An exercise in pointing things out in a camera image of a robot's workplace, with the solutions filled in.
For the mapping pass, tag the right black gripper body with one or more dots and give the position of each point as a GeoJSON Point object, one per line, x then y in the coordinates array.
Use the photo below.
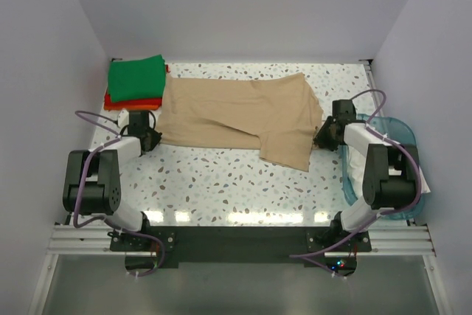
{"type": "Point", "coordinates": [324, 136]}

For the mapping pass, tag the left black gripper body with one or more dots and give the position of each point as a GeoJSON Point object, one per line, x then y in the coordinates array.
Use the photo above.
{"type": "Point", "coordinates": [154, 137]}

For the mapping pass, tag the beige t shirt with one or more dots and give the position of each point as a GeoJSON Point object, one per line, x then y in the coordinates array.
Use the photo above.
{"type": "Point", "coordinates": [277, 117]}

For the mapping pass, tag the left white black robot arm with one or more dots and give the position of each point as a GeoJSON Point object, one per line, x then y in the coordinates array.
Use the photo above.
{"type": "Point", "coordinates": [92, 187]}

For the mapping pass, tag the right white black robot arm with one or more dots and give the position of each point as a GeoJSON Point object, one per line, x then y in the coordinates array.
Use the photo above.
{"type": "Point", "coordinates": [392, 180]}

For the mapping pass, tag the folded orange t shirt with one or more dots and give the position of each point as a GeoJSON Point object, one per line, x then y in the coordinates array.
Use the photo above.
{"type": "Point", "coordinates": [130, 107]}

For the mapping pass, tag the folded red t shirt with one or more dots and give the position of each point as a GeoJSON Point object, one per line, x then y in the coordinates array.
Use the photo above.
{"type": "Point", "coordinates": [107, 99]}

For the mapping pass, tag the white cloth in bin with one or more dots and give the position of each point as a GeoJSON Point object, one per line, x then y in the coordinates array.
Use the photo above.
{"type": "Point", "coordinates": [355, 164]}

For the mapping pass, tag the folded green t shirt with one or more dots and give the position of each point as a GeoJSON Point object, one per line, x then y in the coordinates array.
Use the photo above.
{"type": "Point", "coordinates": [137, 79]}

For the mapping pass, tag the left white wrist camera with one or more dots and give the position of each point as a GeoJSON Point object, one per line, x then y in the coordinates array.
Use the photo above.
{"type": "Point", "coordinates": [123, 118]}

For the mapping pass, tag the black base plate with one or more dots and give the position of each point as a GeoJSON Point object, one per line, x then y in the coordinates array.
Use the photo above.
{"type": "Point", "coordinates": [169, 246]}

